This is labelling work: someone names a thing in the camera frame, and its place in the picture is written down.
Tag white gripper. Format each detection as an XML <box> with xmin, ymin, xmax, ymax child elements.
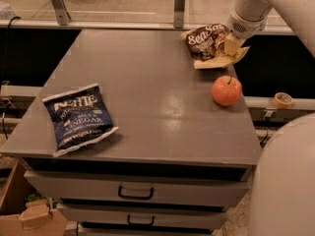
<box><xmin>223</xmin><ymin>11</ymin><xmax>267</xmax><ymax>56</ymax></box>

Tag brown Sea Salt chip bag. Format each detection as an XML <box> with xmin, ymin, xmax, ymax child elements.
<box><xmin>181</xmin><ymin>24</ymin><xmax>249</xmax><ymax>69</ymax></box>

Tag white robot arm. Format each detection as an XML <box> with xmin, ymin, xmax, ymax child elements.
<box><xmin>227</xmin><ymin>0</ymin><xmax>315</xmax><ymax>236</ymax></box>

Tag red apple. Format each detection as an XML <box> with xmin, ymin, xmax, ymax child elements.
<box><xmin>211</xmin><ymin>76</ymin><xmax>242</xmax><ymax>106</ymax></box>

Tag blue Kettle chip bag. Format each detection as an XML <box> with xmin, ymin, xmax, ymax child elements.
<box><xmin>42</xmin><ymin>84</ymin><xmax>118</xmax><ymax>157</ymax></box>

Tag tan tape roll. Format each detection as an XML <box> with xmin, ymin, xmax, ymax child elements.
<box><xmin>273</xmin><ymin>92</ymin><xmax>293</xmax><ymax>109</ymax></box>

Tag grey drawer cabinet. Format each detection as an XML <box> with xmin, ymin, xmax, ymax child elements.
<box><xmin>3</xmin><ymin>29</ymin><xmax>261</xmax><ymax>236</ymax></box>

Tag top grey drawer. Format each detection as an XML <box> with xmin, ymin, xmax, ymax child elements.
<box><xmin>25</xmin><ymin>170</ymin><xmax>248</xmax><ymax>207</ymax></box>

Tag grey drawer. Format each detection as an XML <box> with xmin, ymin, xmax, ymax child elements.
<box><xmin>25</xmin><ymin>170</ymin><xmax>248</xmax><ymax>207</ymax></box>
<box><xmin>57</xmin><ymin>204</ymin><xmax>227</xmax><ymax>230</ymax></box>

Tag lower grey drawer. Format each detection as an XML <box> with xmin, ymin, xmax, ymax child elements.
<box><xmin>57</xmin><ymin>204</ymin><xmax>227</xmax><ymax>230</ymax></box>

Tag cardboard box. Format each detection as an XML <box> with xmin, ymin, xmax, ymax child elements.
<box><xmin>0</xmin><ymin>161</ymin><xmax>68</xmax><ymax>236</ymax></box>

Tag middle metal bracket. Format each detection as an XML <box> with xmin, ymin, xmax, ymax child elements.
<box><xmin>173</xmin><ymin>0</ymin><xmax>186</xmax><ymax>29</ymax></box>

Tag metal bracket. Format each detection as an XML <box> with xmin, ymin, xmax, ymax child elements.
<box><xmin>173</xmin><ymin>0</ymin><xmax>186</xmax><ymax>29</ymax></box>
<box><xmin>51</xmin><ymin>0</ymin><xmax>71</xmax><ymax>26</ymax></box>

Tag left metal bracket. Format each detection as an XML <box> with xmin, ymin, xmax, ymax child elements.
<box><xmin>51</xmin><ymin>0</ymin><xmax>71</xmax><ymax>26</ymax></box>

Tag black upper drawer handle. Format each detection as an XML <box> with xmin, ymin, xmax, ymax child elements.
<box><xmin>117</xmin><ymin>186</ymin><xmax>155</xmax><ymax>201</ymax></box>

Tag black drawer handle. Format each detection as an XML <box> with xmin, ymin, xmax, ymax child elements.
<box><xmin>127</xmin><ymin>214</ymin><xmax>156</xmax><ymax>226</ymax></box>
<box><xmin>117</xmin><ymin>186</ymin><xmax>155</xmax><ymax>201</ymax></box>

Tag black lower drawer handle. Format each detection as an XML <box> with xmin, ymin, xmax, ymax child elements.
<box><xmin>127</xmin><ymin>214</ymin><xmax>156</xmax><ymax>226</ymax></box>

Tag black cable at left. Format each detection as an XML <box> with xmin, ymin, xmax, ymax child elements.
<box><xmin>0</xmin><ymin>16</ymin><xmax>22</xmax><ymax>141</ymax></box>

